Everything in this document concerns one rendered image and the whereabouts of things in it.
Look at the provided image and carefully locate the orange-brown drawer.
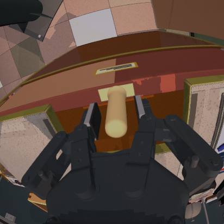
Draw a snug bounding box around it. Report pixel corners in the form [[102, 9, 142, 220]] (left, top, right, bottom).
[[54, 89, 184, 154]]

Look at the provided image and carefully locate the beige cylindrical drawer handle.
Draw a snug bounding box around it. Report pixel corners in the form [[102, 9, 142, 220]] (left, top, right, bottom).
[[104, 85, 128, 139]]

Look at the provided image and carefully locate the stack of books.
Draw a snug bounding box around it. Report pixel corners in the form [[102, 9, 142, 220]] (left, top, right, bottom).
[[188, 188, 218, 204]]

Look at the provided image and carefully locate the orange flat box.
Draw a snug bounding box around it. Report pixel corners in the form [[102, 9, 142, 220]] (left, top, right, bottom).
[[27, 192, 48, 213]]

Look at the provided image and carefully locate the beige round pot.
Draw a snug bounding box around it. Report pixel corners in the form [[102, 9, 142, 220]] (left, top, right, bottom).
[[184, 201, 202, 219]]

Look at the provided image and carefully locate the small grey box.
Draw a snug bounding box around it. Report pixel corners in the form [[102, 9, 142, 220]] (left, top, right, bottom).
[[4, 213, 17, 222]]

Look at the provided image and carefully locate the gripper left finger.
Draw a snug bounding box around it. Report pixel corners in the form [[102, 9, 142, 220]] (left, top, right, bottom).
[[21, 102, 102, 200]]

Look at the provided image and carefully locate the grey metal frame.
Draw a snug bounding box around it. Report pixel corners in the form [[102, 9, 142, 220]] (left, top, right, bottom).
[[211, 91, 224, 150]]

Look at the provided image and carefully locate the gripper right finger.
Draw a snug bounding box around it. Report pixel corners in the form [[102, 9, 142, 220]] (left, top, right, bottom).
[[125, 95, 224, 196]]

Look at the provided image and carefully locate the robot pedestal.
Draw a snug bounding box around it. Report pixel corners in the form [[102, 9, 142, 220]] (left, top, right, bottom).
[[0, 0, 64, 42]]

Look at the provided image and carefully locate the red-brown cabinet body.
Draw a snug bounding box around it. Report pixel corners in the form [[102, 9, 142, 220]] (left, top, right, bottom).
[[0, 29, 224, 154]]

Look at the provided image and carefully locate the cream label with black print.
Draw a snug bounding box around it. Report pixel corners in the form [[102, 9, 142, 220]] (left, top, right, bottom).
[[93, 61, 139, 76]]

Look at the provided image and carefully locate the brown wooden cupboard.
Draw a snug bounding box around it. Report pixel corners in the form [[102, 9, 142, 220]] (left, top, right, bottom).
[[152, 0, 224, 40]]

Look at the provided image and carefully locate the pale yellow handle plate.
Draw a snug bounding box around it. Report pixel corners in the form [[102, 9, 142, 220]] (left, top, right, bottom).
[[97, 83, 135, 102]]

